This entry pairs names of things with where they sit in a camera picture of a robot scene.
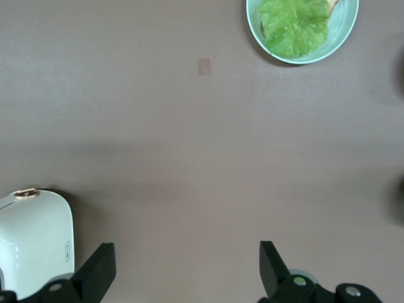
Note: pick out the green lettuce leaf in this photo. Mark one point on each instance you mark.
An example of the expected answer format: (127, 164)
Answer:
(293, 28)

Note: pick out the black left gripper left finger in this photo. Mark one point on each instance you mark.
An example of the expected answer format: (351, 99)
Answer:
(98, 274)

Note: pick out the light green plate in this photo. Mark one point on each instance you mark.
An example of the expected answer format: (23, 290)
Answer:
(344, 25)

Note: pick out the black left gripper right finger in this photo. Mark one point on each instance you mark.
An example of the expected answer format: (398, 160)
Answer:
(274, 277)

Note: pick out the white toaster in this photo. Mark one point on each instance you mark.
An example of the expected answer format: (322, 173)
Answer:
(34, 240)

